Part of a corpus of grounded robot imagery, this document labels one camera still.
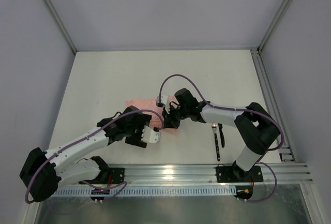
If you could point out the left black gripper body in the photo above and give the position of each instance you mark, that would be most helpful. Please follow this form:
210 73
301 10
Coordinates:
137 139

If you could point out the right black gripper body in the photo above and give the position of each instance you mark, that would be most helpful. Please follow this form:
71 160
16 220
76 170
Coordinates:
170 120

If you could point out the pink cloth napkin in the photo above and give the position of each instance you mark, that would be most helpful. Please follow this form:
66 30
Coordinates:
148 103

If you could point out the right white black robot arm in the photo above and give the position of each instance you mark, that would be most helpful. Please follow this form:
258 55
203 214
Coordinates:
257 129

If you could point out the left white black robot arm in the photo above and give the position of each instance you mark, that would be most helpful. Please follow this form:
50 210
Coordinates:
44 172

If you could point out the left black controller board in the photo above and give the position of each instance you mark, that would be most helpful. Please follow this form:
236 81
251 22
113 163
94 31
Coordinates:
98 195

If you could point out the black controller board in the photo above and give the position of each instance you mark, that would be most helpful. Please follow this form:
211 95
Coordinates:
98 195
243 193

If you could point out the right black controller board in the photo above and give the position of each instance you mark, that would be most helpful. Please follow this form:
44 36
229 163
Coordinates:
243 193

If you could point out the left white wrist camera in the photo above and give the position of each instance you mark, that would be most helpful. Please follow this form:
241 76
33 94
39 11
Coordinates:
151 136

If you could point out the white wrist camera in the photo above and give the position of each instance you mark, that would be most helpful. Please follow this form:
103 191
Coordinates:
163 102
151 136

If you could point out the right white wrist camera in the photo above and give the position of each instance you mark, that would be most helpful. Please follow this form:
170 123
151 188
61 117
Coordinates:
163 102

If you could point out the black handled fork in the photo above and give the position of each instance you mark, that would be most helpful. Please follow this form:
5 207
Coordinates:
214 129

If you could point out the black handled knife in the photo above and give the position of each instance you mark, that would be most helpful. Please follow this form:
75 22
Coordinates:
222 139

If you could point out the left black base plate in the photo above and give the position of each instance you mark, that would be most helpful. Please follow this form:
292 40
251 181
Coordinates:
115 175

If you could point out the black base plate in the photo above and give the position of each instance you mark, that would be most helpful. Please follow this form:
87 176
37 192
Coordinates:
234 174
115 175

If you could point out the slotted grey cable duct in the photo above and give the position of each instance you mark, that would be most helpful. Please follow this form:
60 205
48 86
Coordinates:
151 191

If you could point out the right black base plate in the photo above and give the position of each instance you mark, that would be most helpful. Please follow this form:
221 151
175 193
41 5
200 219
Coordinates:
234 174

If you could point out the right aluminium side rail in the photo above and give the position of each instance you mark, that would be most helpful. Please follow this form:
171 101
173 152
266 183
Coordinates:
286 153

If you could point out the left aluminium corner post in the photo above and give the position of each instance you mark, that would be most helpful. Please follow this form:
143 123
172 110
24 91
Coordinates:
60 25

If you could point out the aluminium corner post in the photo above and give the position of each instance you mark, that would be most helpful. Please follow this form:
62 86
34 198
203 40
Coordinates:
282 9
60 25

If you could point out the right aluminium corner post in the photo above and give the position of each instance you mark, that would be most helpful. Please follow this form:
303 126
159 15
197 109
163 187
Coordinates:
282 9

